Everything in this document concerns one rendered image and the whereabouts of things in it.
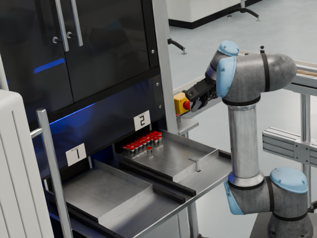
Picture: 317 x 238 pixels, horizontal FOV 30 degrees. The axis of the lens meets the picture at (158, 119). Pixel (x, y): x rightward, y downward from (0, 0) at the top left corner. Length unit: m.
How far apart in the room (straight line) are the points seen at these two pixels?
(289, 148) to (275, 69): 1.50
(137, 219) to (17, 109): 0.81
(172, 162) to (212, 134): 2.16
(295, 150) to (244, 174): 1.32
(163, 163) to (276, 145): 1.05
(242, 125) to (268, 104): 3.15
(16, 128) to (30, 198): 0.18
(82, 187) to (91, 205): 0.14
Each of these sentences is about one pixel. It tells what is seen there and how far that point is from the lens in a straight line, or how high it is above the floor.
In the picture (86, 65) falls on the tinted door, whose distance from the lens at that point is 2.17.
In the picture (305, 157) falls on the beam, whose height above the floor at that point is 0.48.
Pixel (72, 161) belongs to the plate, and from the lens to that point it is 2.22.
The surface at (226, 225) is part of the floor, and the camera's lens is 3.49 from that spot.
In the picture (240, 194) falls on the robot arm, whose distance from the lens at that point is 1.90.
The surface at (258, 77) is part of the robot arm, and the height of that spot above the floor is 1.39.
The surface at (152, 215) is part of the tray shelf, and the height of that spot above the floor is 0.88.
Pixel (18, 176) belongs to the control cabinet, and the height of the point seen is 1.36.
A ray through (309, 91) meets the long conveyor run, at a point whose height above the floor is 0.86.
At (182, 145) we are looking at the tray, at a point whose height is 0.88.
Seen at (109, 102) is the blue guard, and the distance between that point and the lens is 2.26.
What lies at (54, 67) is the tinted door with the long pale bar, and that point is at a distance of 2.09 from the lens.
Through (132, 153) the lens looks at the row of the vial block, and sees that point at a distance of 2.40.
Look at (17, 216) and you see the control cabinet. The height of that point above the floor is 1.27.
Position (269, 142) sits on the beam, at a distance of 3.27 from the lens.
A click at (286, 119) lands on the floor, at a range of 4.67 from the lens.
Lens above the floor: 2.02
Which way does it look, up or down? 25 degrees down
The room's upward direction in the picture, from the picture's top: 7 degrees counter-clockwise
